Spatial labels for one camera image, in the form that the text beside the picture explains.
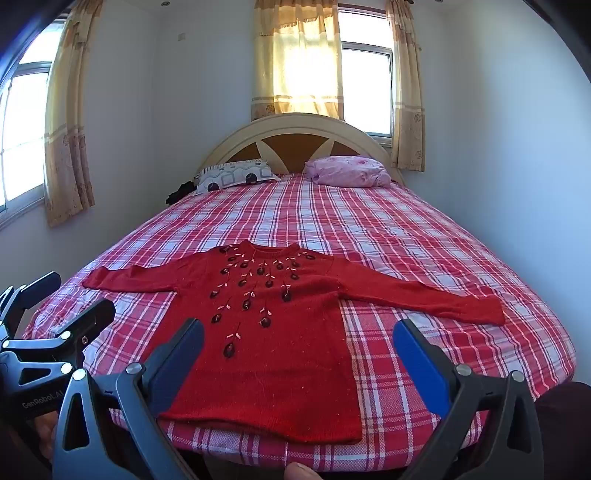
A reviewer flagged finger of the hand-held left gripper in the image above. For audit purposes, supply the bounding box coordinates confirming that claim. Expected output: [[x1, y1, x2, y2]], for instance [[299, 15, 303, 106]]
[[0, 271, 63, 343], [0, 299, 117, 370]]

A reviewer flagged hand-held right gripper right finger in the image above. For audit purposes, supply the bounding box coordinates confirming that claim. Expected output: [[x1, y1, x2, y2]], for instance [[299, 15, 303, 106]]
[[392, 318, 544, 480]]

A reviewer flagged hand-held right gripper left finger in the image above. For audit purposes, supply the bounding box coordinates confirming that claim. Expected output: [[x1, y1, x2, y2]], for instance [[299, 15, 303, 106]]
[[52, 318, 206, 480]]

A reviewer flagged red embroidered knit sweater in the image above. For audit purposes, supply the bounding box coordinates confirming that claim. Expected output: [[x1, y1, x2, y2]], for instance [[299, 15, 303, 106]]
[[83, 240, 506, 445]]

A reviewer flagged person's left hand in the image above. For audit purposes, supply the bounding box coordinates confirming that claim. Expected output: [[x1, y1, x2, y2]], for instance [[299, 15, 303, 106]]
[[36, 408, 60, 448]]

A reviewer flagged person's right hand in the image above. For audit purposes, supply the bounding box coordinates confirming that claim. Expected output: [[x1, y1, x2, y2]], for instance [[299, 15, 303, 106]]
[[283, 463, 319, 480]]

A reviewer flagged bed with red plaid sheet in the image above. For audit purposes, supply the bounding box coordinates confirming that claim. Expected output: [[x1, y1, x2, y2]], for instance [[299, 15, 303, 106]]
[[22, 172, 578, 468]]

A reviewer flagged beige patterned curtain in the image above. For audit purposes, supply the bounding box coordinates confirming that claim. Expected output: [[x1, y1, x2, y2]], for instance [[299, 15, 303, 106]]
[[44, 0, 105, 228], [385, 0, 426, 172], [250, 0, 345, 121]]

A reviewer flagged large side window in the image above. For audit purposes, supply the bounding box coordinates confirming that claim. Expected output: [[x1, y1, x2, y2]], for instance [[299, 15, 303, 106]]
[[0, 33, 66, 228]]

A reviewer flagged dark maroon cloth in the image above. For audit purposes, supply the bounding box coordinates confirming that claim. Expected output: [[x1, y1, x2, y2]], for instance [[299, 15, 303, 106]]
[[536, 381, 591, 480]]

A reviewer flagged white patterned pillow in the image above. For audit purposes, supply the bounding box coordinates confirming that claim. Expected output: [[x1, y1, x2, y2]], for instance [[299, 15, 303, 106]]
[[193, 158, 282, 195]]

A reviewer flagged pink floral pillow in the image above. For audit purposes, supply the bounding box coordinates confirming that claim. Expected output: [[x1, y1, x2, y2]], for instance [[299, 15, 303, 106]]
[[305, 156, 393, 188]]

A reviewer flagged cream and brown headboard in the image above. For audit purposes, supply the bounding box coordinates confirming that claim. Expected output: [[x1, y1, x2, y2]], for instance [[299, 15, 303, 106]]
[[196, 113, 407, 186]]

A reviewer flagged window behind headboard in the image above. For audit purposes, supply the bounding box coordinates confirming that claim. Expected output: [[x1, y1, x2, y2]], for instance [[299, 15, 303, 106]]
[[338, 4, 396, 142]]

